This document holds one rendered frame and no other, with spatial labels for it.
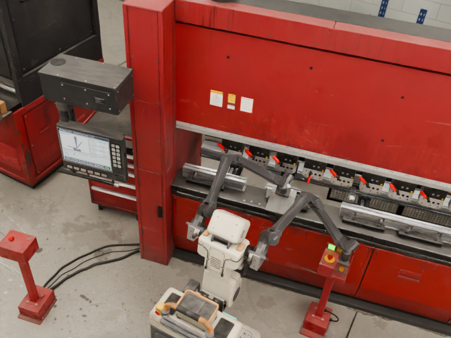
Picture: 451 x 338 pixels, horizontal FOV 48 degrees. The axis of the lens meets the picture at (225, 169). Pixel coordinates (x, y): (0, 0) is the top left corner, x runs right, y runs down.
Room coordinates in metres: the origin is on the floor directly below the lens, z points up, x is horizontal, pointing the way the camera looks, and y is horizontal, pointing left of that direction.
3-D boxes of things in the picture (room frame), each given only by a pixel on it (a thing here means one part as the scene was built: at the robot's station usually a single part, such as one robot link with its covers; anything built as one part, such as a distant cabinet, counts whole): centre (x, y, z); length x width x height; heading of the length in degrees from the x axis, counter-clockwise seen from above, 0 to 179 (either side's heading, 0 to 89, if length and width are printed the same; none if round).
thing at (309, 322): (2.27, -0.81, 0.06); 0.25 x 0.20 x 0.12; 159
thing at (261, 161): (2.83, -0.23, 1.26); 0.15 x 0.09 x 0.17; 76
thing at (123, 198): (3.47, 0.92, 0.50); 0.50 x 0.50 x 1.00; 76
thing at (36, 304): (2.22, 1.38, 0.41); 0.25 x 0.20 x 0.83; 166
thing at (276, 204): (2.63, -0.42, 1.00); 0.26 x 0.18 x 0.01; 166
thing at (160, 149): (3.18, 0.45, 1.15); 0.85 x 0.25 x 2.30; 166
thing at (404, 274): (2.38, -1.41, 0.59); 0.15 x 0.02 x 0.07; 76
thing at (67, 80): (2.62, 0.88, 1.53); 0.51 x 0.25 x 0.85; 77
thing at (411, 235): (2.48, -1.42, 0.89); 0.30 x 0.05 x 0.03; 76
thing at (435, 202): (2.54, -1.40, 1.26); 0.15 x 0.09 x 0.17; 76
